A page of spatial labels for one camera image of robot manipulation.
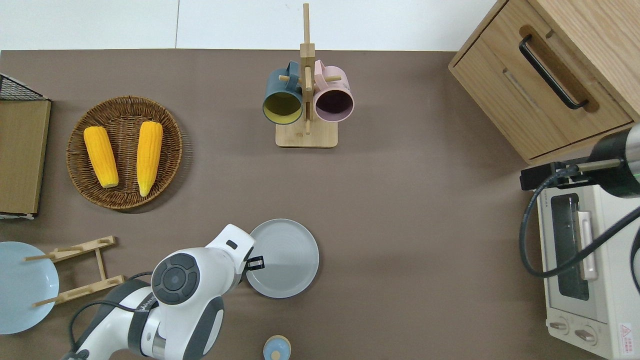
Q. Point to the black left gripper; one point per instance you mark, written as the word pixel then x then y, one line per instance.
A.
pixel 246 266

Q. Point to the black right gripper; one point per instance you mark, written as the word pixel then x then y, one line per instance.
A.
pixel 537 179

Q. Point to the gray round plate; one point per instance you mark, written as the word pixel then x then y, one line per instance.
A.
pixel 290 257

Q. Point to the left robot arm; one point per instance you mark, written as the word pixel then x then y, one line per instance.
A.
pixel 185 280

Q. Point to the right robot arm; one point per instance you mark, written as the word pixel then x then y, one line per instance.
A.
pixel 617 160

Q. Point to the wooden plate rack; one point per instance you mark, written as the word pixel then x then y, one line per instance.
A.
pixel 102 265

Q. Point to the light blue plate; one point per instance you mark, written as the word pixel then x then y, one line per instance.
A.
pixel 20 290

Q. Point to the blue jar with wooden knob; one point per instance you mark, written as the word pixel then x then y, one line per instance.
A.
pixel 276 347

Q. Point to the wooden drawer cabinet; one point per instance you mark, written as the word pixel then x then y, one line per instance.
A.
pixel 500 75

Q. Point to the white toaster oven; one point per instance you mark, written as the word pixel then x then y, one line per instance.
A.
pixel 607 280

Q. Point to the wooden mug rack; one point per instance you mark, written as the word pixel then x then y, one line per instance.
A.
pixel 306 136

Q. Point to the toaster oven knob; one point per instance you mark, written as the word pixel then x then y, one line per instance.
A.
pixel 559 326
pixel 585 335

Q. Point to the yellow corn cob pale tip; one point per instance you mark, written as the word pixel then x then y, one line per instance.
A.
pixel 149 157

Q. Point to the dark teal mug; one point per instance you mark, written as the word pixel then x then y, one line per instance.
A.
pixel 279 86

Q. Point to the orange-yellow corn cob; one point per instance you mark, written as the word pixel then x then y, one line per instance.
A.
pixel 100 156

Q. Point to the pink mug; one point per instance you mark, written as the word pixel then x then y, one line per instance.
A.
pixel 336 85

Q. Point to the round wicker basket tray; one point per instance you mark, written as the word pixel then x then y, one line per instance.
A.
pixel 125 112

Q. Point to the wooden shelf board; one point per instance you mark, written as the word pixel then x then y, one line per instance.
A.
pixel 22 150

